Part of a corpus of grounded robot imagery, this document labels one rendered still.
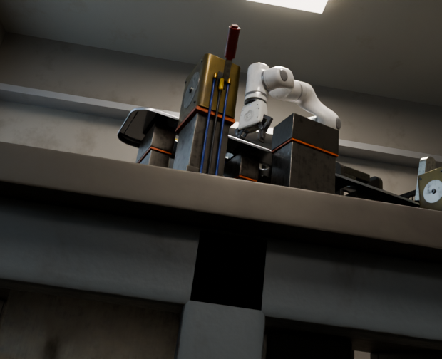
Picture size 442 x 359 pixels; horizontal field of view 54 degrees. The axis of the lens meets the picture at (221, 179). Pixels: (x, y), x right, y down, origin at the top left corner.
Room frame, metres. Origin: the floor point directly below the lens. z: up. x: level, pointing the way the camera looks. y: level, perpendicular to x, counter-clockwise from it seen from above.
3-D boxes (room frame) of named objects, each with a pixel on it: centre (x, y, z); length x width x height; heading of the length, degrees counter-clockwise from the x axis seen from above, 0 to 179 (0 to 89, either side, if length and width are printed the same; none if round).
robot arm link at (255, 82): (1.32, -0.09, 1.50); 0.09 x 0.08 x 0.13; 48
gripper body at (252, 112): (1.32, -0.09, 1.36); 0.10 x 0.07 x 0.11; 43
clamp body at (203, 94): (0.70, 0.04, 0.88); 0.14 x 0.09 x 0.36; 23
